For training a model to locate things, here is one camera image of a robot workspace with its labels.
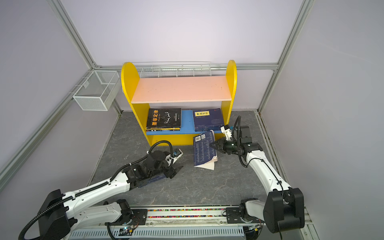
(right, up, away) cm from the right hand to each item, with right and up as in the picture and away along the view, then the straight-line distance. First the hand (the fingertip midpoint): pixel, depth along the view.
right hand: (211, 147), depth 79 cm
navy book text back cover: (-3, -4, -2) cm, 6 cm away
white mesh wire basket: (-73, +33, +19) cm, 83 cm away
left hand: (-18, -8, 0) cm, 20 cm away
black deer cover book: (-28, +16, +13) cm, 35 cm away
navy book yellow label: (-1, +15, +13) cm, 20 cm away
